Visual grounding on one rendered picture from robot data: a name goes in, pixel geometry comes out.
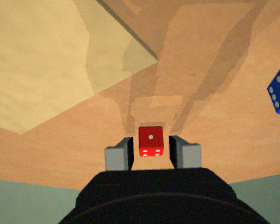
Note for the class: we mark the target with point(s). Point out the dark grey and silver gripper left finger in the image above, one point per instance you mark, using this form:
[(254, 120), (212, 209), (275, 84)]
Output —
[(121, 156)]

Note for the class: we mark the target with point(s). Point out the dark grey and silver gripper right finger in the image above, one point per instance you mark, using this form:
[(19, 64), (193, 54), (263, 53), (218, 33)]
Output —
[(184, 154)]

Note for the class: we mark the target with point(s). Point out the blue die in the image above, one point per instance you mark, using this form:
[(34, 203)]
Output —
[(274, 92)]

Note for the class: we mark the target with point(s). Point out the tan square mat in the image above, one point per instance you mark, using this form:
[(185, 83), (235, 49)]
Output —
[(55, 54)]

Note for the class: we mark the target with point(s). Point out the red die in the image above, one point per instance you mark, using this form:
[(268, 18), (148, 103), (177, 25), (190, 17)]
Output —
[(151, 141)]

